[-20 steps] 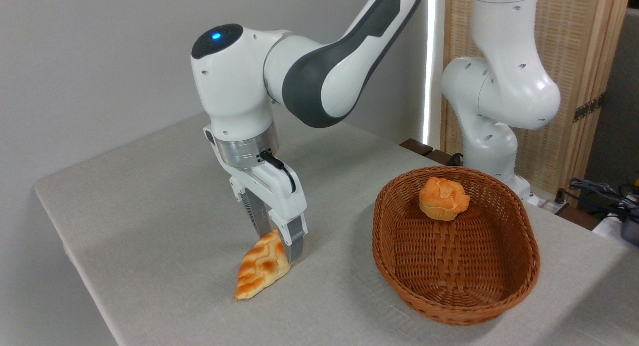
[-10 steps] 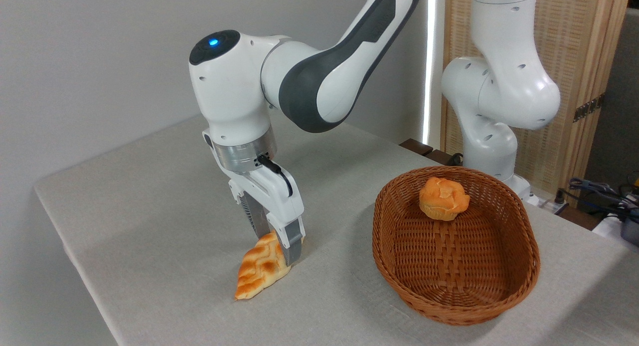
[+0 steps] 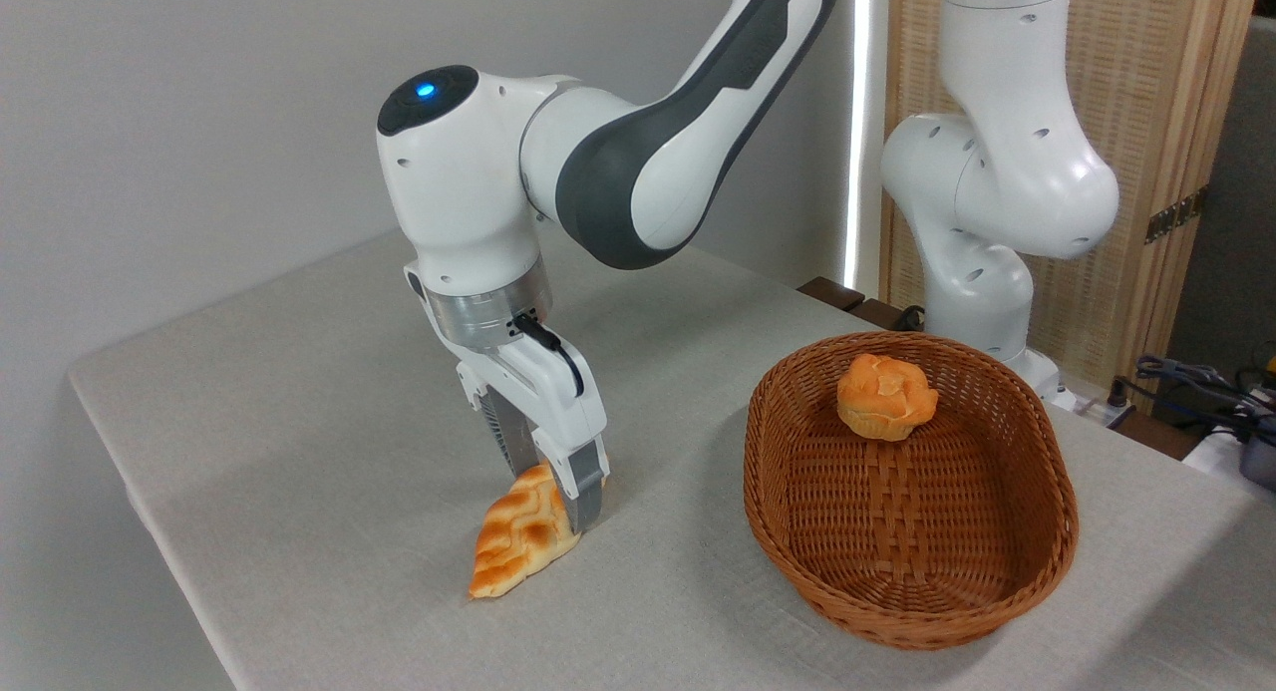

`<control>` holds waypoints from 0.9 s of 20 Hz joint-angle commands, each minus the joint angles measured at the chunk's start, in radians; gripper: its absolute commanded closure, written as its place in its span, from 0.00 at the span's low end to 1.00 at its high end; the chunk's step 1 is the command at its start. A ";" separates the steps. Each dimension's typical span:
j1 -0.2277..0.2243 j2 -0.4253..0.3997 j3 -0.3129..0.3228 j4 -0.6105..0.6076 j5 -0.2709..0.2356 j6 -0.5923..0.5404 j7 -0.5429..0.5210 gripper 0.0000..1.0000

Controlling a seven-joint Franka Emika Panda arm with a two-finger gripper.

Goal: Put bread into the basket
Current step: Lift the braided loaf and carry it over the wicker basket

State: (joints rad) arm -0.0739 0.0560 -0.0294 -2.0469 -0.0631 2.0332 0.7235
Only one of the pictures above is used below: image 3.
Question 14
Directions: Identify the grey tablecloth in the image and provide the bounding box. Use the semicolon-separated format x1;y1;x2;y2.
68;222;1276;691

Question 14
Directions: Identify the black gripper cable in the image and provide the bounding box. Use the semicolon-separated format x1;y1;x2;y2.
510;312;586;398

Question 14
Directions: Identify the metal screen hinge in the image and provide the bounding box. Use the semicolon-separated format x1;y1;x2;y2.
1144;185;1209;245

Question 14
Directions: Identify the round orange bread bun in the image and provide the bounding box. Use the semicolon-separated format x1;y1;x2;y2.
836;353;939;443

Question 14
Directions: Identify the long braided bread loaf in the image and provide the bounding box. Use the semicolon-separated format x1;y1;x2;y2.
468;462;584;601

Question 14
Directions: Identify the bundle of dark cables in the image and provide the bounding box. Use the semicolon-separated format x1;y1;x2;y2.
1112;355;1276;443

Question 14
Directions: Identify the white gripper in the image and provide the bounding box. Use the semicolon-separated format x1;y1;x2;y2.
455;339;610;532

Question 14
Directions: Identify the dark brown wooden ledge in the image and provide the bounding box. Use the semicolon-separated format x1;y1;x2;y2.
797;276;926;333

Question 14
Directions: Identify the brown wicker oval basket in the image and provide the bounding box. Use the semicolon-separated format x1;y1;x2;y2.
743;331;1081;653

